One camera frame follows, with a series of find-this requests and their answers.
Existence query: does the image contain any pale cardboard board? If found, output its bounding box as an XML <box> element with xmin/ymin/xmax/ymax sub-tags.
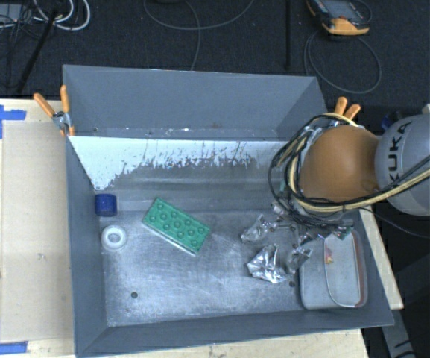
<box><xmin>0</xmin><ymin>120</ymin><xmax>75</xmax><ymax>345</ymax></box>

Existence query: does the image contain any grey metal bin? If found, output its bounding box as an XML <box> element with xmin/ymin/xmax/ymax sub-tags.
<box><xmin>61</xmin><ymin>64</ymin><xmax>396</xmax><ymax>358</ymax></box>

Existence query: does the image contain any crumpled silver foil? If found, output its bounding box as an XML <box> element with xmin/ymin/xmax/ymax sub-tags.
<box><xmin>246</xmin><ymin>243</ymin><xmax>288</xmax><ymax>285</ymax></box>

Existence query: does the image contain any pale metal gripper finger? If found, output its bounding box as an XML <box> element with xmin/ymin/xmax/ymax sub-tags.
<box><xmin>240</xmin><ymin>214</ymin><xmax>281</xmax><ymax>243</ymax></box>
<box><xmin>285</xmin><ymin>245</ymin><xmax>314</xmax><ymax>274</ymax></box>

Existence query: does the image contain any blue cylinder cap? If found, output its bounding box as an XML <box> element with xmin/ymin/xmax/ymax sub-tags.
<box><xmin>94</xmin><ymin>193</ymin><xmax>118</xmax><ymax>217</ymax></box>

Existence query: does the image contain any grey rounded case red rim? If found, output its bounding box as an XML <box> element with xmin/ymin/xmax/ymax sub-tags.
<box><xmin>297</xmin><ymin>229</ymin><xmax>369</xmax><ymax>311</ymax></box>

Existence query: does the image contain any green studded flat block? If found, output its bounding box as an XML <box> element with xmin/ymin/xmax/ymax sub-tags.
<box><xmin>141</xmin><ymin>197</ymin><xmax>212</xmax><ymax>257</ymax></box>

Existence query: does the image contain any white ring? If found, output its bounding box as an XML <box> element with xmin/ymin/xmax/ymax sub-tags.
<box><xmin>100</xmin><ymin>224</ymin><xmax>129</xmax><ymax>252</ymax></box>

